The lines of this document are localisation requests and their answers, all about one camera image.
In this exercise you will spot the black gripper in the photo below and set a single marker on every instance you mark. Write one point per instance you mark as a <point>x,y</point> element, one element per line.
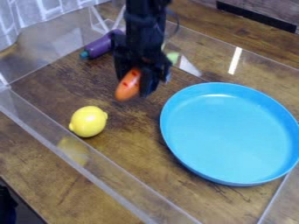
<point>138,49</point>

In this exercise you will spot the dark baseboard strip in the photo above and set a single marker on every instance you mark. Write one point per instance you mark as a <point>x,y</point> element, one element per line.
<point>282,25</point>

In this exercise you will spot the yellow toy lemon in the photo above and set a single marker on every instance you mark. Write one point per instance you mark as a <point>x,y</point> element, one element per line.
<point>88,121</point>

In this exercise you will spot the blue plastic plate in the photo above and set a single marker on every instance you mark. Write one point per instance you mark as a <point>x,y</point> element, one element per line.
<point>231,134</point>

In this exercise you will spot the orange toy carrot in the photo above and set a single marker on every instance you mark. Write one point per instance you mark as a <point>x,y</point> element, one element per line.
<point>128,87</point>

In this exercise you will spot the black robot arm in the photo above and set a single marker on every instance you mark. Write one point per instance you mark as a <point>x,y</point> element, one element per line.
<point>143,7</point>

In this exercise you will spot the white patterned curtain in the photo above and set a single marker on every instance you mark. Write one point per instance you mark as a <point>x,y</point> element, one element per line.
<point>22,13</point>

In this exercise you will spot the purple toy eggplant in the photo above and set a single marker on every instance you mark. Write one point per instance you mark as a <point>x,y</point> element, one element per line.
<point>100,46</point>

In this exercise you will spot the clear acrylic enclosure wall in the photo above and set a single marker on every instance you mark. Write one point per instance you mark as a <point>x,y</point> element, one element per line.
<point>120,177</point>

